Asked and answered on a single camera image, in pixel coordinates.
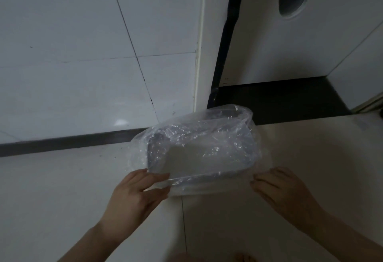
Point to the person's left hand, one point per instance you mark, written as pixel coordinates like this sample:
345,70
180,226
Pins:
128,202

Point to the person's right hand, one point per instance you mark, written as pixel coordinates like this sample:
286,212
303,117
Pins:
288,194

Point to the person's left thumb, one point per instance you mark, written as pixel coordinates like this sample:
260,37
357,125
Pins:
157,197

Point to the person's right thumb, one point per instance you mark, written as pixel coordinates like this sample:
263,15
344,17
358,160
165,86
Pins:
261,191

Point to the clear plastic bin bag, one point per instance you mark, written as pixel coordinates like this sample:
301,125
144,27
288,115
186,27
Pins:
206,139

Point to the person's right forearm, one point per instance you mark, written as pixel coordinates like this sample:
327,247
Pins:
344,235

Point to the person's left forearm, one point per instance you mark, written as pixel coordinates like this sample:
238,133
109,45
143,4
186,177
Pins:
89,245

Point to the grey rectangular trash bin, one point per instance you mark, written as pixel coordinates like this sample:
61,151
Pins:
197,157

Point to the dark baseboard strip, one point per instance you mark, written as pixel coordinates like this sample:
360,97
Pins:
65,142

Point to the plain white cabinet panel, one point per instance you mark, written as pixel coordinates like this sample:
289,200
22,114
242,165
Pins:
362,73

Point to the white cabinet door with cutout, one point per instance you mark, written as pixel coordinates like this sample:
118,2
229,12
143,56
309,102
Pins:
299,40

